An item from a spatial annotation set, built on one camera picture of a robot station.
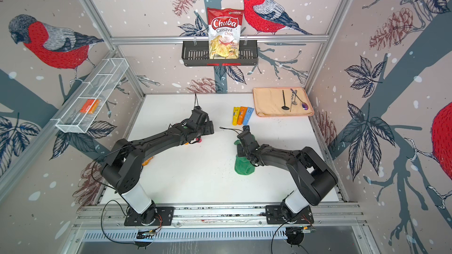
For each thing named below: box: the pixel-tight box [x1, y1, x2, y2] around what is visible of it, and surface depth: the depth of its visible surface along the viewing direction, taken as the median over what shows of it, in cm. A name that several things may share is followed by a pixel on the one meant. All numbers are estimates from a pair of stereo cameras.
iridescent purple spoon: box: [290, 88, 309, 111], surface depth 116 cm
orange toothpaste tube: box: [237, 106, 248, 126], surface depth 109 cm
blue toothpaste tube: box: [242, 107, 255, 126], surface depth 109 cm
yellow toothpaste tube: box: [231, 106, 241, 126], surface depth 109 cm
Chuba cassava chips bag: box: [207, 7, 245, 60], surface depth 87 cm
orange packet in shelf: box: [80, 98, 101, 115], surface depth 73 cm
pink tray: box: [251, 86, 315, 118], surface depth 117 cm
